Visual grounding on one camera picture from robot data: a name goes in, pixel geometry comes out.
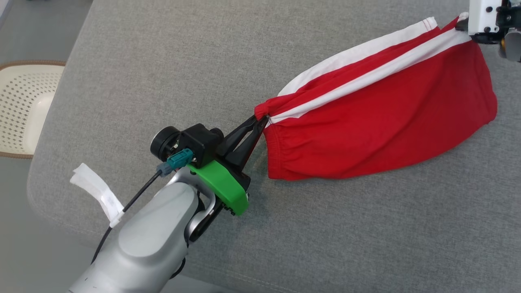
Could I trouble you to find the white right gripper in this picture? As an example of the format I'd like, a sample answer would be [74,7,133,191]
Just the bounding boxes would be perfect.
[455,0,506,45]

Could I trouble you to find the black left cable teal plug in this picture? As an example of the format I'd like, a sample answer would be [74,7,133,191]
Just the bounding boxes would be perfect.
[90,148,194,265]

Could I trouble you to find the cream perforated laundry basket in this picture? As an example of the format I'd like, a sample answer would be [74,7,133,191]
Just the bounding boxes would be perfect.
[0,60,67,160]

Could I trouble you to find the red shorts with white stripes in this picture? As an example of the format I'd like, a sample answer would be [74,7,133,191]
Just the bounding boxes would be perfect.
[254,16,498,181]

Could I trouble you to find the white tag on left cable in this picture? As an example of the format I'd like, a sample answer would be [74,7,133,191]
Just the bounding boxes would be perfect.
[70,163,125,228]

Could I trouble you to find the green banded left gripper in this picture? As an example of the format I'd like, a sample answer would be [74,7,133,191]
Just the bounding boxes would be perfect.
[186,115,270,216]

